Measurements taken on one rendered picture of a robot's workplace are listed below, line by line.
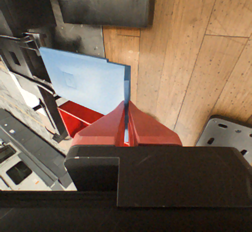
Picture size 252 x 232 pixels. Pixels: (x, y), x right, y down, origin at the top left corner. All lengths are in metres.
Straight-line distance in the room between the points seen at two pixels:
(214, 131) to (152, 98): 0.11
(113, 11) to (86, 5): 0.05
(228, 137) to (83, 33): 0.29
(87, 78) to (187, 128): 0.18
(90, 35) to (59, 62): 0.10
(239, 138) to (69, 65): 0.25
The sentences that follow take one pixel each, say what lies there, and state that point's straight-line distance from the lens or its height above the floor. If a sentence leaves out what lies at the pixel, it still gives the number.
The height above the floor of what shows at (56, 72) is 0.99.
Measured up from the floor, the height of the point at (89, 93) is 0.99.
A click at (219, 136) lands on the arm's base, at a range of 0.24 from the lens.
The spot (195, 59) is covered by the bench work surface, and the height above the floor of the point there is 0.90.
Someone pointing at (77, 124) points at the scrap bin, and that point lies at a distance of 0.44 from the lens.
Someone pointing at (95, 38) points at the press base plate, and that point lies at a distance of 0.26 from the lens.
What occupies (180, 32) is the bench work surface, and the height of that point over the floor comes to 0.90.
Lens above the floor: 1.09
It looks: 43 degrees down
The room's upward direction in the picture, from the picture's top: 134 degrees counter-clockwise
